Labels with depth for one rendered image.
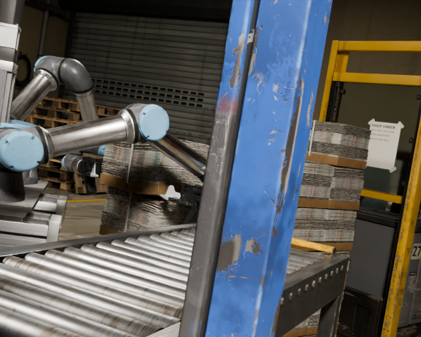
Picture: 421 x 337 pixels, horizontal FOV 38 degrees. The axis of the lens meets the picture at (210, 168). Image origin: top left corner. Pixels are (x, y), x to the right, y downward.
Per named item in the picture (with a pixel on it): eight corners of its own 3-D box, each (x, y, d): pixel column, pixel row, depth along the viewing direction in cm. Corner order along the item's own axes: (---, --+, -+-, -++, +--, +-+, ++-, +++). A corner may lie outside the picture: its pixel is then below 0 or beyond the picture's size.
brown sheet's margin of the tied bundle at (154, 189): (131, 191, 247) (132, 181, 247) (182, 194, 268) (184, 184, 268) (158, 194, 236) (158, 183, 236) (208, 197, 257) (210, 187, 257)
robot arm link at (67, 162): (61, 152, 293) (59, 169, 293) (73, 155, 285) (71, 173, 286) (75, 154, 299) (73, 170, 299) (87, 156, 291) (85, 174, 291)
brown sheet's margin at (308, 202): (239, 192, 327) (240, 184, 327) (274, 195, 347) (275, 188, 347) (294, 206, 300) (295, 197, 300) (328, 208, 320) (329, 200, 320)
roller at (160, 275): (68, 264, 147) (71, 244, 147) (245, 317, 128) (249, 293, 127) (54, 267, 143) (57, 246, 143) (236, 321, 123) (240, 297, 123)
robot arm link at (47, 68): (-4, 136, 233) (71, 52, 265) (-33, 131, 239) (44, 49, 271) (9, 158, 241) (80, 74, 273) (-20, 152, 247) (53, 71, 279)
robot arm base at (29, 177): (-6, 179, 230) (-2, 154, 230) (1, 176, 245) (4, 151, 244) (35, 185, 233) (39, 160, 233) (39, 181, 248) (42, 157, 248)
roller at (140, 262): (84, 261, 153) (87, 241, 153) (256, 311, 133) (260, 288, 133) (71, 263, 149) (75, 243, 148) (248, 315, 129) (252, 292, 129)
